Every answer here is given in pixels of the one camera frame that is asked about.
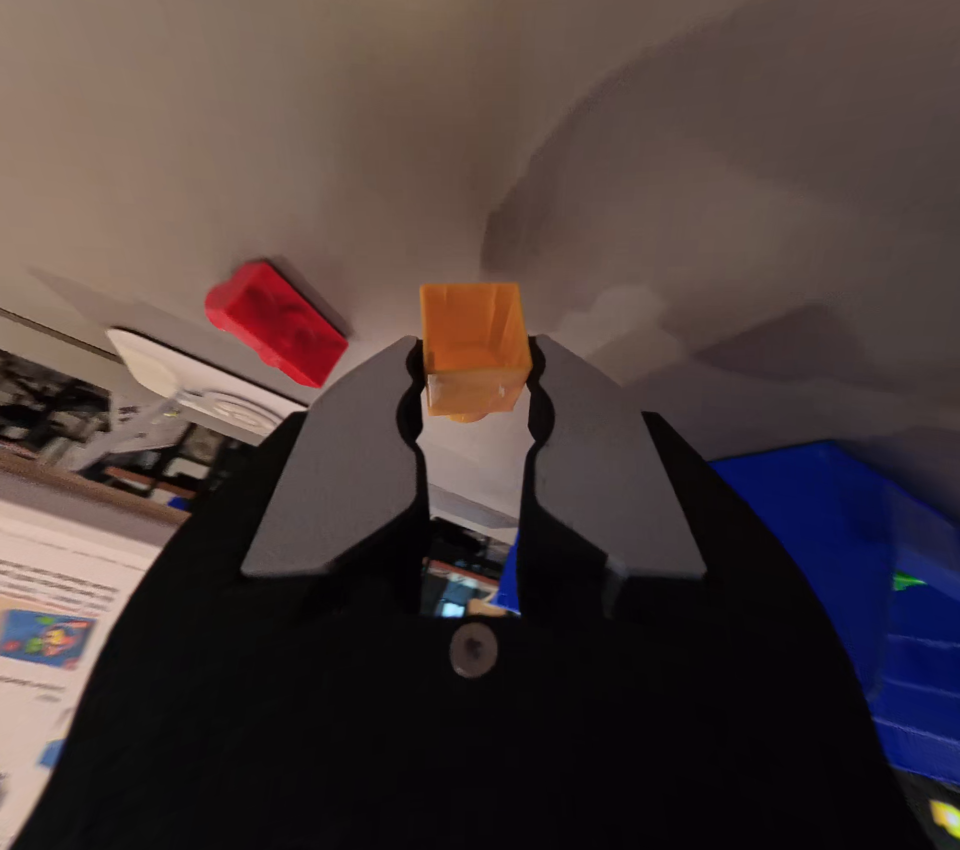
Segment printed instruction sheet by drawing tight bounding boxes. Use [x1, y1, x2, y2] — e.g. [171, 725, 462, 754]
[0, 501, 162, 821]

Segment blue plastic bin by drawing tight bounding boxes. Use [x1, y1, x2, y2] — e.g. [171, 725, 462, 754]
[495, 441, 960, 784]

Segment grey desk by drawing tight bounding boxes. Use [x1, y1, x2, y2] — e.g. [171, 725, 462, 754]
[0, 0, 960, 536]

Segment white instruction stand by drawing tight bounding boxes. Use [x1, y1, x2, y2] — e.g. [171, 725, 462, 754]
[0, 327, 309, 829]

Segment yellow toy block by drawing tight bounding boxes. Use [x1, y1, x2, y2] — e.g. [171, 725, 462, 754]
[418, 282, 534, 424]

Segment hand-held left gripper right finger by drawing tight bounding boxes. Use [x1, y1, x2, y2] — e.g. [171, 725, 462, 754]
[517, 334, 708, 600]

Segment red two-stud block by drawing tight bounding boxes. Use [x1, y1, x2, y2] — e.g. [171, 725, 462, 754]
[204, 259, 350, 390]

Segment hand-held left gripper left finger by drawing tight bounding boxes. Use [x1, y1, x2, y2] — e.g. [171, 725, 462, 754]
[240, 335, 432, 580]

